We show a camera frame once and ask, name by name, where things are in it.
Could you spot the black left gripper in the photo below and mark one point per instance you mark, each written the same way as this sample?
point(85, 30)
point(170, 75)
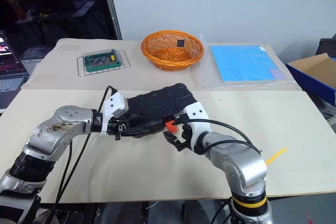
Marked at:
point(119, 128)

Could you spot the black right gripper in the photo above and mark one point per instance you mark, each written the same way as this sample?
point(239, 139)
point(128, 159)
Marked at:
point(187, 140)

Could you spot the black plastic tool case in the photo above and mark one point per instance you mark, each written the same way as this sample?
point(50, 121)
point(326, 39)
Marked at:
point(162, 106)

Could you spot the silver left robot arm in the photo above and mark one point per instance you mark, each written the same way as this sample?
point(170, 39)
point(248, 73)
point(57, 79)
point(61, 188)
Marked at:
point(52, 134)

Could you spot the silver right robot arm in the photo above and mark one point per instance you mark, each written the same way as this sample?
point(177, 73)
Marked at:
point(236, 161)

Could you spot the clear plastic bag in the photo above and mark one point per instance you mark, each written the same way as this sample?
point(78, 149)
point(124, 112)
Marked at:
point(207, 78)

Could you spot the green circuit board tray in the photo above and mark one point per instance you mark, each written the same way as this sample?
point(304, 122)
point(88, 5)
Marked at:
point(126, 61)

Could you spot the orange wicker basket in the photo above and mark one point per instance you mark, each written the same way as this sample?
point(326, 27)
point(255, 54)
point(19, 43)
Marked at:
point(172, 58)

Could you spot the green circuit board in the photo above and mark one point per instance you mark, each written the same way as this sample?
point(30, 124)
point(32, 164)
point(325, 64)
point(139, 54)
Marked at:
point(101, 61)

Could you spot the small black square block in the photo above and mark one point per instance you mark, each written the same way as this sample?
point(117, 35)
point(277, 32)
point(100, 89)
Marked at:
point(180, 43)

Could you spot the yellow tape strip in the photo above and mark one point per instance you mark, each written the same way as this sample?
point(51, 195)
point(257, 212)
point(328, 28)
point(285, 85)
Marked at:
point(275, 156)

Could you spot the blue sheet pack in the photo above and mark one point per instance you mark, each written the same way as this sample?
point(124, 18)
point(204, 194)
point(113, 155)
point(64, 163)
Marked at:
point(244, 62)

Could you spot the open laptop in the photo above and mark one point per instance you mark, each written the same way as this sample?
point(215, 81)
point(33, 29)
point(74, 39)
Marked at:
point(10, 77)

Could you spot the blue cardboard box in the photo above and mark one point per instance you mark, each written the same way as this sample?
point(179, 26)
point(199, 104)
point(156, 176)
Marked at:
point(312, 77)

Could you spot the black chair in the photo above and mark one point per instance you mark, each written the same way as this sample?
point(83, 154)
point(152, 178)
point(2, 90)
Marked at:
point(328, 47)

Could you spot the grey metal frame post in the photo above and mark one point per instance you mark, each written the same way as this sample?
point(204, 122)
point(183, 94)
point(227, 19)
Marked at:
point(111, 6)

